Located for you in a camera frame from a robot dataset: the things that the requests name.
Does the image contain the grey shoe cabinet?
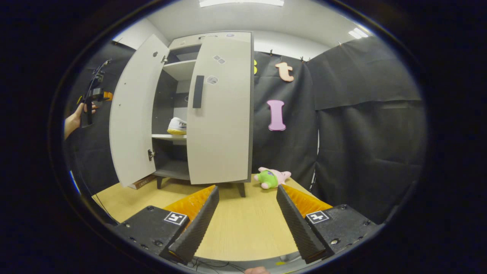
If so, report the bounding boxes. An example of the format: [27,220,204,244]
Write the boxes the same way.
[151,31,255,198]

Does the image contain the long ceiling light panel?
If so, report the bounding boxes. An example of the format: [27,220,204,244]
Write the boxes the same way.
[199,0,285,8]

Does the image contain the white canvas shoe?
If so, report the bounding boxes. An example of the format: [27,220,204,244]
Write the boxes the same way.
[167,117,188,135]

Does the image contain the small ceiling light panel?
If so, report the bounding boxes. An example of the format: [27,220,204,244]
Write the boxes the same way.
[347,27,370,40]

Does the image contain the black cables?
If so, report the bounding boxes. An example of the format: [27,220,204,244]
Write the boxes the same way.
[190,257,246,273]

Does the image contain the grey cabinet drawer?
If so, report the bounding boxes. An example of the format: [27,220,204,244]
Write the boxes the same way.
[169,32,252,50]

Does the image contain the grey shoe cabinet door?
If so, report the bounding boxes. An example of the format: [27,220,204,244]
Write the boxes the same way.
[109,34,170,188]
[186,38,252,185]

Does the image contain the black door handle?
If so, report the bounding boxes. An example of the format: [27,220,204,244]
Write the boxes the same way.
[192,75,205,109]

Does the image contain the pink and green plush toy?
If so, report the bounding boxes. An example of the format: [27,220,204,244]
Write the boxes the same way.
[254,167,292,190]

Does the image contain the black backdrop cloth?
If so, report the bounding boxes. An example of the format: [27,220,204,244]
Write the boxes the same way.
[65,36,427,225]

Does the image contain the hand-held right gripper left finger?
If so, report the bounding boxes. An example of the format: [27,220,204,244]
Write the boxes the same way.
[114,185,220,266]

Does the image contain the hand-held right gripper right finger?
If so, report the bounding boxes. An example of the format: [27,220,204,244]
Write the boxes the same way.
[276,184,385,264]

